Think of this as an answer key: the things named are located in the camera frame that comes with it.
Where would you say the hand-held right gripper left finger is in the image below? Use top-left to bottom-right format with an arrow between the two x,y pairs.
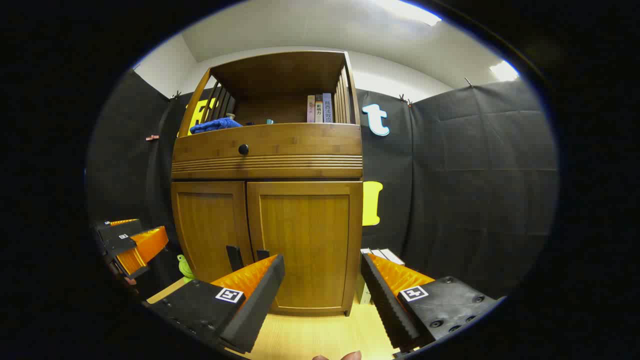
145,253 -> 286,355

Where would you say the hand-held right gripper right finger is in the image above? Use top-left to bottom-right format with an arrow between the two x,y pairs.
361,252 -> 503,353

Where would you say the wooden cabinet door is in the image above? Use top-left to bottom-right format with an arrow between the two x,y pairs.
246,181 -> 364,316
171,181 -> 255,285

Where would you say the wooden double-door shoe cabinet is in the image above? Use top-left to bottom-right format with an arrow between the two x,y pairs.
171,50 -> 364,317

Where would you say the green frog plush toy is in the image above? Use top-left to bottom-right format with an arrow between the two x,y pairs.
177,254 -> 196,283

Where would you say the blue folded towel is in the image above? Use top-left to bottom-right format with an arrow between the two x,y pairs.
189,117 -> 243,135

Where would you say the wooden drawer with black knob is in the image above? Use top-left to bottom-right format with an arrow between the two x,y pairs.
171,123 -> 364,180

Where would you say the small ceiling light panel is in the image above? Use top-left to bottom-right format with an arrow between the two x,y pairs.
489,60 -> 521,82

